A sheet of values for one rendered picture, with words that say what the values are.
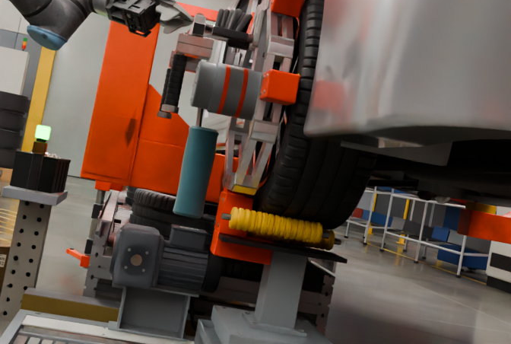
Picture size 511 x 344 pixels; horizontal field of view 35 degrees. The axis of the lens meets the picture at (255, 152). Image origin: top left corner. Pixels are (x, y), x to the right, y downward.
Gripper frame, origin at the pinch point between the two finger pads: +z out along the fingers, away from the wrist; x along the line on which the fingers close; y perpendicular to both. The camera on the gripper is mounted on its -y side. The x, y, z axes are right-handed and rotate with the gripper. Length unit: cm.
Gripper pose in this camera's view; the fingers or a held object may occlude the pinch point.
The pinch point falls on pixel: (190, 17)
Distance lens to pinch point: 186.7
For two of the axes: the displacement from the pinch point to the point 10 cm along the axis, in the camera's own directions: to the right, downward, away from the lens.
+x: -1.2, -6.9, -7.2
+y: -5.6, 6.4, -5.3
